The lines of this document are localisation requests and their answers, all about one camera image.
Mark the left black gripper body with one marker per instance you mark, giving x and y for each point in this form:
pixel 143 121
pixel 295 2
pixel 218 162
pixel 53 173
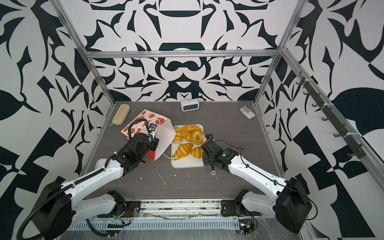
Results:
pixel 152 146

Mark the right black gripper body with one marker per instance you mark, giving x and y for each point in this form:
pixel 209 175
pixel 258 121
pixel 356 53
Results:
pixel 208 160

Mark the fake ring donut bread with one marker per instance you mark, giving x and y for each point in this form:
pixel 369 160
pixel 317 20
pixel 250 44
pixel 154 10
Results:
pixel 197 137

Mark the yellow fake croissant bread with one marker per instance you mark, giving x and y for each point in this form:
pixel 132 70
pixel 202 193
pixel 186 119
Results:
pixel 183 151

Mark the pale fake bread roll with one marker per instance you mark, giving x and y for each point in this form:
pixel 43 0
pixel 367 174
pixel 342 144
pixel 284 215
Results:
pixel 178 137

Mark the yellow fake braided bread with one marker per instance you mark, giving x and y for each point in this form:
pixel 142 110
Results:
pixel 187 131

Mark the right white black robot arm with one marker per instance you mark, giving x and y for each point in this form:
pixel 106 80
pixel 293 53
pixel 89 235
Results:
pixel 286 200

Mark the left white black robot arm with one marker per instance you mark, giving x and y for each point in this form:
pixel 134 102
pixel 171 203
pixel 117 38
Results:
pixel 61 205

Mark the white plastic tray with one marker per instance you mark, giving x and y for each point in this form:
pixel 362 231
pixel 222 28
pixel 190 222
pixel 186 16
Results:
pixel 189 161

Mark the beige glasses case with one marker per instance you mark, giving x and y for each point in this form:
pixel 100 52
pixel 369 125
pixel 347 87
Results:
pixel 121 115

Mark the small white remote device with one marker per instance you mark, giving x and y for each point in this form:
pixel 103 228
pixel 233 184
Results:
pixel 247 112

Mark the white digital alarm clock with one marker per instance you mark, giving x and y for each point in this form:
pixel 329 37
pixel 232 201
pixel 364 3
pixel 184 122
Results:
pixel 190 105

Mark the small green circuit board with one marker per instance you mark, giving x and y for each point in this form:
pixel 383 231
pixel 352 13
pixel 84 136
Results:
pixel 247 226

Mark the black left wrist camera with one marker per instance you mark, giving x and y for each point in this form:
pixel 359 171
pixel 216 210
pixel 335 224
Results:
pixel 153 127

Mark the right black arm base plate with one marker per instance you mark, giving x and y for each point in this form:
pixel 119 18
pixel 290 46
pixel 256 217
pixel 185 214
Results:
pixel 231 208

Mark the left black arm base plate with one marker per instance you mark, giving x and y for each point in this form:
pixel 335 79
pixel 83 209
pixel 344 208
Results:
pixel 126 210

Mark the white perforated cable duct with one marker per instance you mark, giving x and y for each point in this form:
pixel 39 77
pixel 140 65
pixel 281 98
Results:
pixel 189 224

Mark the grey wall hook rack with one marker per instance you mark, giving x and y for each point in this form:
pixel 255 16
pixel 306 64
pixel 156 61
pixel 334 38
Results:
pixel 334 116

